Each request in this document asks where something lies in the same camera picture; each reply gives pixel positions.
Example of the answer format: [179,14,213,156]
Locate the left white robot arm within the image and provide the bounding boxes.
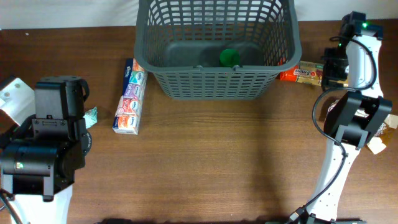
[1,76,93,223]

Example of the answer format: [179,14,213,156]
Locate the crumpled brown white snack bag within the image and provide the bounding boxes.
[325,100,398,156]

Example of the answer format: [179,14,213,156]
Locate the green lid spice jar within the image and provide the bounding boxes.
[219,49,240,67]

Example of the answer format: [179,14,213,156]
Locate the small teal tissue packet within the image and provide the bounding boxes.
[83,107,98,129]

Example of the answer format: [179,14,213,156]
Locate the Kleenex tissue multipack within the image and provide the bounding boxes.
[113,58,148,135]

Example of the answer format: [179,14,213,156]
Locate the spaghetti pack orange ends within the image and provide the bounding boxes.
[279,60,349,88]

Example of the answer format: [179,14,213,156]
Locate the grey plastic lattice basket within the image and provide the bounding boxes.
[134,0,302,100]

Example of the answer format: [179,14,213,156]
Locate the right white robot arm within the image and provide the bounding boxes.
[288,11,392,223]

